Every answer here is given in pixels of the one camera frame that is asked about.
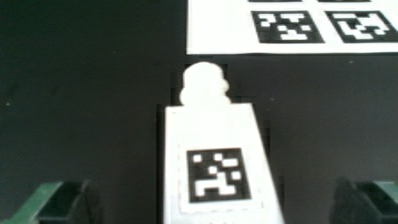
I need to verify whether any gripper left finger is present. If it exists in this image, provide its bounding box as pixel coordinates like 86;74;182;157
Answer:
4;181;92;224

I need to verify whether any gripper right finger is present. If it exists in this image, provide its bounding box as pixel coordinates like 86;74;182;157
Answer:
330;178;398;224

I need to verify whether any white stool leg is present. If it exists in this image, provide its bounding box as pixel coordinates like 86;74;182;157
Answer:
163;62;283;224

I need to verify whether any white marker base plate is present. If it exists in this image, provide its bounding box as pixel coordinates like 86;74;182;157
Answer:
186;0;398;55

